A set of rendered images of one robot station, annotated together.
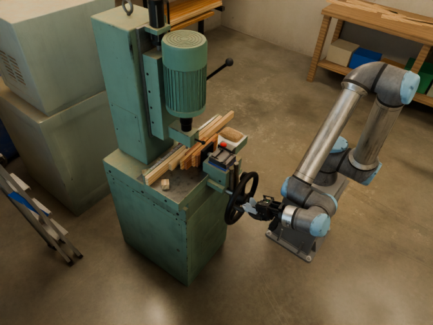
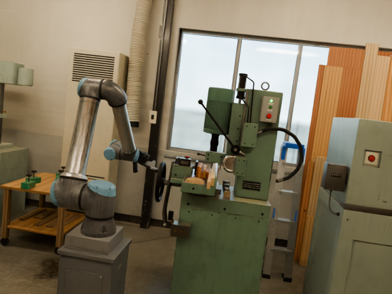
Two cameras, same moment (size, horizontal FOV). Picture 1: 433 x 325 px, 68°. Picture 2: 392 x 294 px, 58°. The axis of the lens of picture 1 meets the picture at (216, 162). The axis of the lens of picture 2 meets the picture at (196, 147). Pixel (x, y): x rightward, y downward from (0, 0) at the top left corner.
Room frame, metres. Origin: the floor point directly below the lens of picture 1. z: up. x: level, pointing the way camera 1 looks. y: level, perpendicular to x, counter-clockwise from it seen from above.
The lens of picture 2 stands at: (3.27, -1.14, 1.36)
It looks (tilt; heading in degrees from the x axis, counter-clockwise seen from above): 6 degrees down; 151
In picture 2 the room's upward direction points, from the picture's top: 7 degrees clockwise
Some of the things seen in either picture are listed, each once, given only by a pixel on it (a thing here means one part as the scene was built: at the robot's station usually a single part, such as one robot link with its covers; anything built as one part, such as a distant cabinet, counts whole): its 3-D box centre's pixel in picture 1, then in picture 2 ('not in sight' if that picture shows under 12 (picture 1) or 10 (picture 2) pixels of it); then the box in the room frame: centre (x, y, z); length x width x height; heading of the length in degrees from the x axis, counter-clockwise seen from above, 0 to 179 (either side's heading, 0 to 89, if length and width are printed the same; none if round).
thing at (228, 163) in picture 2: not in sight; (231, 163); (1.37, 0.20, 1.02); 0.12 x 0.03 x 0.12; 58
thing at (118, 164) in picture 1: (169, 165); (224, 198); (1.26, 0.26, 0.76); 0.57 x 0.45 x 0.09; 58
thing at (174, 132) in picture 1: (183, 134); (215, 158); (1.21, 0.17, 1.03); 0.14 x 0.07 x 0.09; 58
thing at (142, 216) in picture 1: (173, 210); (217, 252); (1.26, 0.25, 0.36); 0.58 x 0.45 x 0.71; 58
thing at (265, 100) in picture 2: not in sight; (269, 109); (1.49, 0.35, 1.40); 0.10 x 0.06 x 0.16; 58
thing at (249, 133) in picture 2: not in sight; (249, 135); (1.44, 0.25, 1.23); 0.09 x 0.08 x 0.15; 58
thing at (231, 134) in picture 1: (231, 132); (195, 179); (1.39, -0.07, 0.91); 0.12 x 0.09 x 0.03; 58
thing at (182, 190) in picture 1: (207, 165); (193, 178); (1.17, 0.04, 0.87); 0.61 x 0.30 x 0.06; 148
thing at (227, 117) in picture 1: (204, 137); (209, 177); (1.32, 0.07, 0.92); 0.55 x 0.02 x 0.04; 148
